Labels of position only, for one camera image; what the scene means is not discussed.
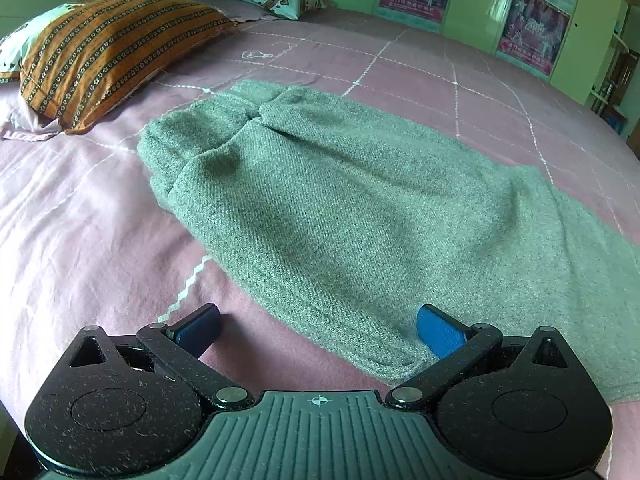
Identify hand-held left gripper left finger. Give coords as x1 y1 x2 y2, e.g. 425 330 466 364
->
65 304 256 409

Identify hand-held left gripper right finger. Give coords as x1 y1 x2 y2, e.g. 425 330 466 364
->
386 303 572 409

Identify grey-green knit pants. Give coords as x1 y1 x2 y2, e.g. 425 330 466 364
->
136 79 640 404

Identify pink quilted bedspread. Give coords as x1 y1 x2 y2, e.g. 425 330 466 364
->
0 7 640 480

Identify plain pink pillow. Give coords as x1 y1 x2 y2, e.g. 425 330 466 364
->
0 76 63 142
192 0 281 25

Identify orange striped pillow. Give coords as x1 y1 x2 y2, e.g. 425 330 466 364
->
19 0 236 135

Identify cream corner shelf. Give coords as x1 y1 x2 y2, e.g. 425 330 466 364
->
589 0 640 136

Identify cream wardrobe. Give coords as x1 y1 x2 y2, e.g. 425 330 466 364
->
285 0 636 106

